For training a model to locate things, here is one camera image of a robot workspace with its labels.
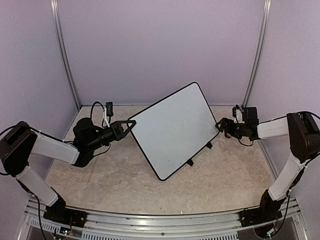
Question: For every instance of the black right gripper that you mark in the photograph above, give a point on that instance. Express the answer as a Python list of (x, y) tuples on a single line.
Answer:
[(224, 121)]

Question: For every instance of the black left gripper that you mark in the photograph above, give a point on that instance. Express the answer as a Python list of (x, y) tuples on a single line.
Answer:
[(118, 130)]

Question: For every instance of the black framed whiteboard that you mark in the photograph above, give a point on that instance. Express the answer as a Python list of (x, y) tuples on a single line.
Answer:
[(172, 131)]

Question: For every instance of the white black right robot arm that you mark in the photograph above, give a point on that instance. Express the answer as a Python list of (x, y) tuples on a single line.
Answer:
[(295, 136)]

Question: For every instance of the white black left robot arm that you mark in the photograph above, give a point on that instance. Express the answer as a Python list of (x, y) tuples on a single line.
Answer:
[(20, 141)]

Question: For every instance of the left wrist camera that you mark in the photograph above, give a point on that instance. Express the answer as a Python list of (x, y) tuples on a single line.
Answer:
[(108, 113)]

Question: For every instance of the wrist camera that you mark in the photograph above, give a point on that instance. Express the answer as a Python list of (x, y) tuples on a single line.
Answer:
[(108, 113), (237, 114)]

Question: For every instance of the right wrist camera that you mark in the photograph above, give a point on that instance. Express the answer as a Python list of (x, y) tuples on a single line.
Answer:
[(237, 114)]

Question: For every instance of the right aluminium frame post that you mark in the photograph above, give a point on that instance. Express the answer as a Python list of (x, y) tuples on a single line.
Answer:
[(267, 4)]

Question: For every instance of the aluminium frame post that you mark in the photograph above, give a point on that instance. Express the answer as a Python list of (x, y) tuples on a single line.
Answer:
[(54, 5), (267, 4)]

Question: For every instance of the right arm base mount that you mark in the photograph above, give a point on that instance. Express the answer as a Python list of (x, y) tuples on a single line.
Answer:
[(254, 216)]

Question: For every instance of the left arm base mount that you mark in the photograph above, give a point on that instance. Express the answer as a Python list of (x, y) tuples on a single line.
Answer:
[(66, 216)]

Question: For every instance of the front aluminium rail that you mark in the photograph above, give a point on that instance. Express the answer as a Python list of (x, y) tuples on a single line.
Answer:
[(103, 225)]

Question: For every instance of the left aluminium frame post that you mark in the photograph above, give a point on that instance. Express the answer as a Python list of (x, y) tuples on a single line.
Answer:
[(54, 5)]

